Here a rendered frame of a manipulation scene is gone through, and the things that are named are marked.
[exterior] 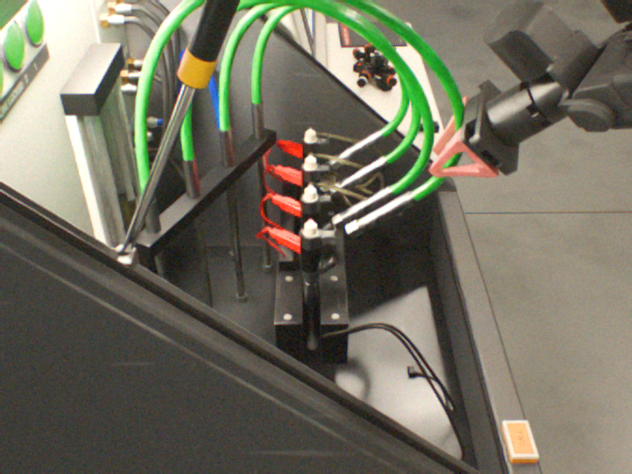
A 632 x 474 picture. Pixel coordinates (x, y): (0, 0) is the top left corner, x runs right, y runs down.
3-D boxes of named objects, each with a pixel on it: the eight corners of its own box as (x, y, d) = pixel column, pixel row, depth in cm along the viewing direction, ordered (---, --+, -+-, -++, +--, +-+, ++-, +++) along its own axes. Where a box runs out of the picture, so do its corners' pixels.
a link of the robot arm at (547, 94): (612, 104, 68) (611, 71, 71) (570, 56, 65) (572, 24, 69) (551, 137, 72) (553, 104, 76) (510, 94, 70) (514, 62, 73)
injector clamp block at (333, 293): (346, 396, 101) (349, 322, 92) (278, 397, 101) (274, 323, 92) (339, 251, 128) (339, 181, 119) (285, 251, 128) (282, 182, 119)
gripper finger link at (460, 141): (409, 169, 79) (474, 131, 73) (418, 129, 84) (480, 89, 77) (449, 203, 82) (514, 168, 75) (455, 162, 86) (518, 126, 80)
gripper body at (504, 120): (464, 144, 73) (523, 109, 68) (473, 85, 79) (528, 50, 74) (503, 180, 76) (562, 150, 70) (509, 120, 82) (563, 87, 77)
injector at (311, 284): (336, 352, 100) (339, 238, 88) (302, 353, 100) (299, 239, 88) (336, 339, 103) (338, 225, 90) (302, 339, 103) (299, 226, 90)
